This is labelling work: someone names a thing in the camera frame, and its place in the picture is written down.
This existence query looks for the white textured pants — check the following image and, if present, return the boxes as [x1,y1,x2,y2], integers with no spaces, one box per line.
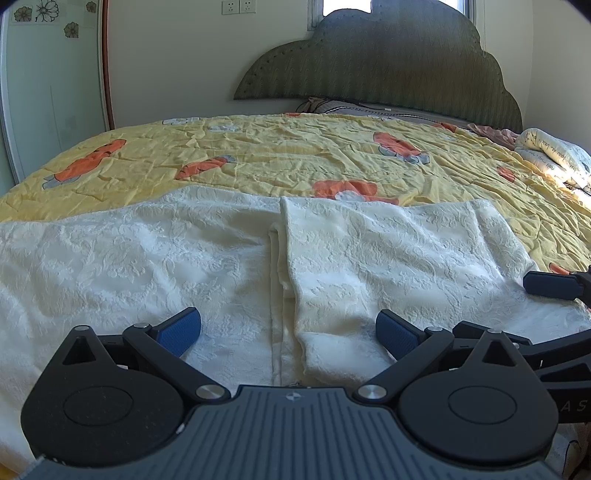
[0,187,591,476]

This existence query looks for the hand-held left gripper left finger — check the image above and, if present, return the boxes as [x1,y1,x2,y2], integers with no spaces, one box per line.
[34,307,232,407]

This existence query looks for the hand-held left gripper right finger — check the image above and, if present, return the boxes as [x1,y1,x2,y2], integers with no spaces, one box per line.
[353,310,542,403]

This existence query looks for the yellow cartoon-print blanket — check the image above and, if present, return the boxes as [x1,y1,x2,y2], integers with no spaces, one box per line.
[0,113,591,280]

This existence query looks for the white patterned pillow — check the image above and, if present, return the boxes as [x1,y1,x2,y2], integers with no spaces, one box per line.
[513,127,591,193]

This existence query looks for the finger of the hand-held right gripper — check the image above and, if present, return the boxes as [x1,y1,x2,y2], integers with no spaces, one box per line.
[523,267,591,306]
[452,322,591,372]

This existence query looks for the green padded headboard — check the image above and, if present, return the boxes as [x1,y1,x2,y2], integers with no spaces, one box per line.
[233,8,523,133]

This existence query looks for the glass sliding wardrobe door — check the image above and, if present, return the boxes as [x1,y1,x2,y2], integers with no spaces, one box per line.
[0,0,115,195]

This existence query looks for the pink cloth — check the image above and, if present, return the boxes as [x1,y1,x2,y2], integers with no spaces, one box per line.
[467,123,520,150]

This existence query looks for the grey patterned pillow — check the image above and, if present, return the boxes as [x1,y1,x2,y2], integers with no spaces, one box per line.
[295,96,472,128]

